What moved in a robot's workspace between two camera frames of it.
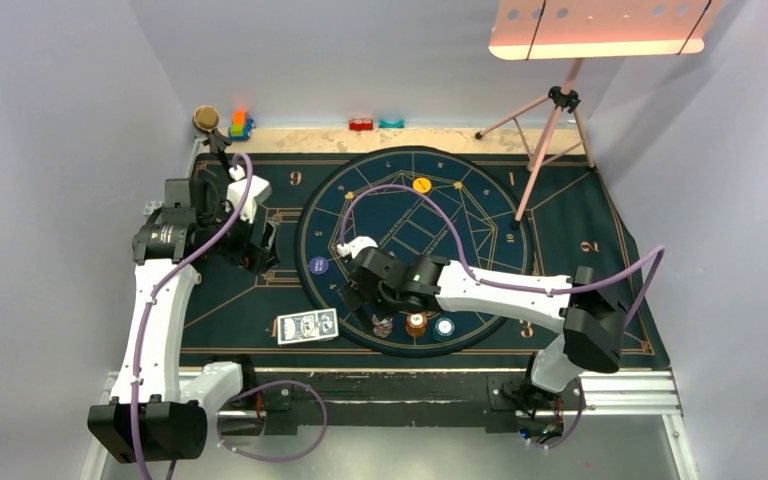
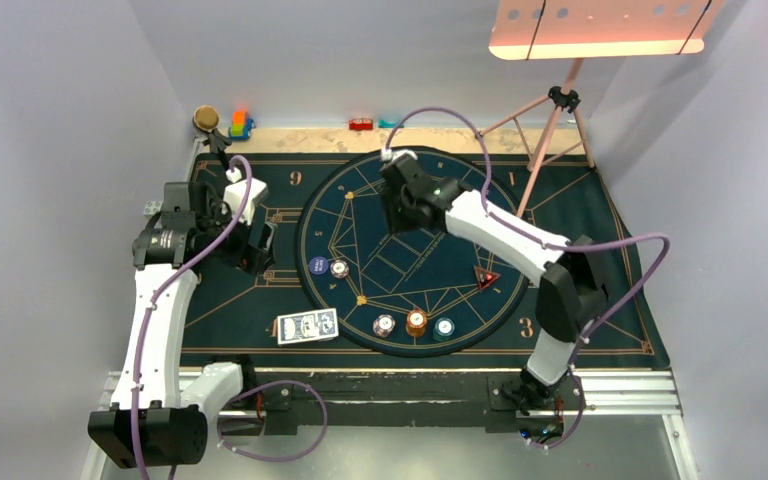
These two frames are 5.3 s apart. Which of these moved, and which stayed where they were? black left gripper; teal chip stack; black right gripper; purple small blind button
Moved: black right gripper
Stayed: purple small blind button; teal chip stack; black left gripper
